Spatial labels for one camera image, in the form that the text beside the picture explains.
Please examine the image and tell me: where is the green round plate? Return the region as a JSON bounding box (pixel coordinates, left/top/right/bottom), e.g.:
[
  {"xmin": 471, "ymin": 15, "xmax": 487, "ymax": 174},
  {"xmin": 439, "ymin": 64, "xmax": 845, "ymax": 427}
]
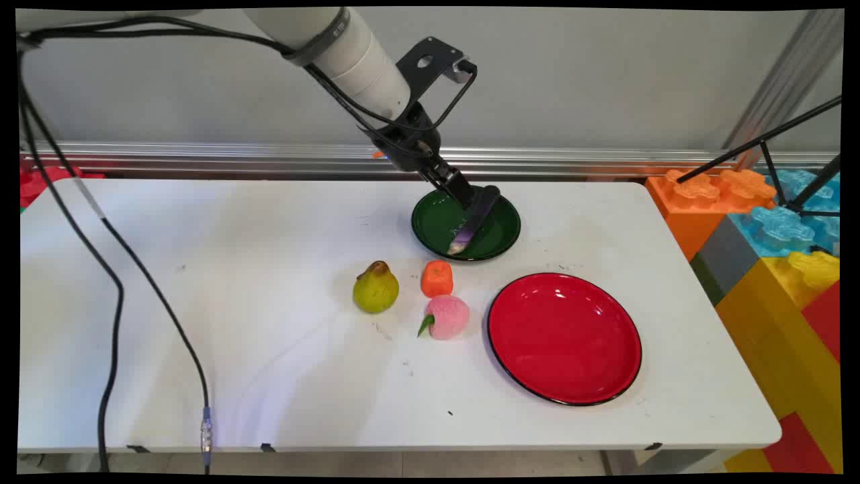
[{"xmin": 411, "ymin": 187, "xmax": 522, "ymax": 262}]

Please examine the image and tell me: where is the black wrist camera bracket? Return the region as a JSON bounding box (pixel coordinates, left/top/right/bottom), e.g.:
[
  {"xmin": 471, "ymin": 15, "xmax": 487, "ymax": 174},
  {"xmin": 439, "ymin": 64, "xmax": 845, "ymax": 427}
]
[{"xmin": 395, "ymin": 36, "xmax": 478, "ymax": 103}]

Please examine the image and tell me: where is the slanted aluminium post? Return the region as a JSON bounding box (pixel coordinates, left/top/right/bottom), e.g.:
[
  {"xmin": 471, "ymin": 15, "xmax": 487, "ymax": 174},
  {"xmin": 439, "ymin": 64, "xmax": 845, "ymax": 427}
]
[{"xmin": 722, "ymin": 9, "xmax": 844, "ymax": 169}]

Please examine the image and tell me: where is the red foam building block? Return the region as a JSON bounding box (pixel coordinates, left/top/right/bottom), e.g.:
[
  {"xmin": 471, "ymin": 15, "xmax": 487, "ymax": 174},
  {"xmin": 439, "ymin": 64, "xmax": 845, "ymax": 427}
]
[
  {"xmin": 802, "ymin": 281, "xmax": 843, "ymax": 364},
  {"xmin": 20, "ymin": 165, "xmax": 106, "ymax": 210},
  {"xmin": 762, "ymin": 411, "xmax": 835, "ymax": 475}
]

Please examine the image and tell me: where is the orange toy tangerine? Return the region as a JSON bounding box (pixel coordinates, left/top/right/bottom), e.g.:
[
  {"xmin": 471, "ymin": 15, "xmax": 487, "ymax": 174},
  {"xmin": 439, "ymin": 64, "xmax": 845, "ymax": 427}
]
[{"xmin": 421, "ymin": 259, "xmax": 454, "ymax": 298}]

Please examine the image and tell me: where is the pink toy peach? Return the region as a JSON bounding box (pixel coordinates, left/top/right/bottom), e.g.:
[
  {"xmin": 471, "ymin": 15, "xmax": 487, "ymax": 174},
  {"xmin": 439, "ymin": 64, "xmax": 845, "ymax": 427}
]
[{"xmin": 417, "ymin": 294, "xmax": 470, "ymax": 341}]

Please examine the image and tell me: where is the yellow foam building block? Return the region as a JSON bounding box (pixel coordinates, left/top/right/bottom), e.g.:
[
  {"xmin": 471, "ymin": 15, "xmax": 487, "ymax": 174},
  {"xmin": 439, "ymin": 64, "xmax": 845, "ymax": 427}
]
[{"xmin": 715, "ymin": 250, "xmax": 843, "ymax": 473}]

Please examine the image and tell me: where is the red round plate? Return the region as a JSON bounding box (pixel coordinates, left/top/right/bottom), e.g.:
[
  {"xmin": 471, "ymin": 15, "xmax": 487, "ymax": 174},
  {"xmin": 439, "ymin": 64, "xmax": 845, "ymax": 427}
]
[{"xmin": 486, "ymin": 272, "xmax": 643, "ymax": 407}]

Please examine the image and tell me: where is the black cable with metal connector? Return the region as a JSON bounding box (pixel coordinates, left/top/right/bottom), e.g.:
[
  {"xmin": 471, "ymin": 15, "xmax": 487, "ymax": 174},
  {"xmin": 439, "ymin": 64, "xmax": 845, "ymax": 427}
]
[{"xmin": 19, "ymin": 40, "xmax": 214, "ymax": 475}]

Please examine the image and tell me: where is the thick black cable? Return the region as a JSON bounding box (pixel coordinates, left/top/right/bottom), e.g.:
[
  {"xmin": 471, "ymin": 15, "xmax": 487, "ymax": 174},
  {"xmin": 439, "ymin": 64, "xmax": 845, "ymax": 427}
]
[{"xmin": 17, "ymin": 81, "xmax": 126, "ymax": 474}]

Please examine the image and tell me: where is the black tripod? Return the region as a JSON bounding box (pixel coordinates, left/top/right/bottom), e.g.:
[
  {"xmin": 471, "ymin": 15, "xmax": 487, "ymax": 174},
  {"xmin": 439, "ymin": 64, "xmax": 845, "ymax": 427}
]
[{"xmin": 675, "ymin": 95, "xmax": 843, "ymax": 219}]

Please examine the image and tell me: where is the grey foam building block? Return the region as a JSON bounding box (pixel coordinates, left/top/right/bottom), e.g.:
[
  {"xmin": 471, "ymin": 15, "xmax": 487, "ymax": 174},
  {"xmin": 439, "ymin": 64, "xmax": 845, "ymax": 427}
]
[{"xmin": 690, "ymin": 214, "xmax": 761, "ymax": 307}]

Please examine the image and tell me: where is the blue foam building block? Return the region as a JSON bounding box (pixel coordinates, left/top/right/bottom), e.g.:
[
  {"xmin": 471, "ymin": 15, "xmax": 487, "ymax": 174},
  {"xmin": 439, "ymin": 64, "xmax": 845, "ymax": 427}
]
[{"xmin": 729, "ymin": 169, "xmax": 843, "ymax": 258}]

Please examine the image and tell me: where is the purple toy eggplant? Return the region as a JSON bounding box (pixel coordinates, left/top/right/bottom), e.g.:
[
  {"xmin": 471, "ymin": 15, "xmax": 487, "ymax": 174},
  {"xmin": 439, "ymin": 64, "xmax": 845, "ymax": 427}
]
[{"xmin": 447, "ymin": 185, "xmax": 502, "ymax": 257}]

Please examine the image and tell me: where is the horizontal aluminium rail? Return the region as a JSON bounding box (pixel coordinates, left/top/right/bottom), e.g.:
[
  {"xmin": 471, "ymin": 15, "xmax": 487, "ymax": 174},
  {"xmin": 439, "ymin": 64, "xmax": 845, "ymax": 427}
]
[{"xmin": 20, "ymin": 140, "xmax": 841, "ymax": 179}]

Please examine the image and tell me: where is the orange foam building block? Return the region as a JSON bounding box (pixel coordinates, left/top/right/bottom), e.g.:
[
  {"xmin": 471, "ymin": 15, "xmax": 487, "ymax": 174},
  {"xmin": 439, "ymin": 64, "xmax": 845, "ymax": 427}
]
[{"xmin": 645, "ymin": 167, "xmax": 779, "ymax": 262}]

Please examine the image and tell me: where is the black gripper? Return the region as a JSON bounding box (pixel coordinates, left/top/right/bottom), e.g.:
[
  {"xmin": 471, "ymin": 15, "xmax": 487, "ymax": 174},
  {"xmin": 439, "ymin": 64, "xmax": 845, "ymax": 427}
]
[{"xmin": 368, "ymin": 101, "xmax": 480, "ymax": 210}]

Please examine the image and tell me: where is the yellow-green toy pear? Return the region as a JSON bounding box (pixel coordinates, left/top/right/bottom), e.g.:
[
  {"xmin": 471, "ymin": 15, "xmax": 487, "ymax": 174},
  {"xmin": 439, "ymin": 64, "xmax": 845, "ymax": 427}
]
[{"xmin": 353, "ymin": 260, "xmax": 400, "ymax": 315}]

